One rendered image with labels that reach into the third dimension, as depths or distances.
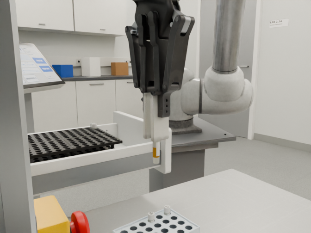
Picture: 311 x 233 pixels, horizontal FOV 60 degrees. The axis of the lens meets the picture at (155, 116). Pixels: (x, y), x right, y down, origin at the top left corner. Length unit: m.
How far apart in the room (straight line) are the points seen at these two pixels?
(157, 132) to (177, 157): 0.77
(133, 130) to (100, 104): 3.26
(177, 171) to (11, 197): 1.04
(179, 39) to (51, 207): 0.25
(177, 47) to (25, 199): 0.25
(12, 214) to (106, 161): 0.41
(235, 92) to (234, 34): 0.22
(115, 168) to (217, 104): 0.64
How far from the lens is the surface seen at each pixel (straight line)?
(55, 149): 0.61
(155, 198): 0.67
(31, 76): 1.54
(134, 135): 0.74
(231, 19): 1.02
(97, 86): 3.95
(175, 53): 0.36
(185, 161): 1.19
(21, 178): 0.17
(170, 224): 0.51
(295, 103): 3.87
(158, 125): 0.39
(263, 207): 0.67
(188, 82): 1.13
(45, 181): 0.55
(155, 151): 0.41
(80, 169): 0.56
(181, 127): 1.16
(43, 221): 0.32
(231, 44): 1.05
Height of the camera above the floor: 1.07
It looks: 11 degrees down
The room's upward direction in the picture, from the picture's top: straight up
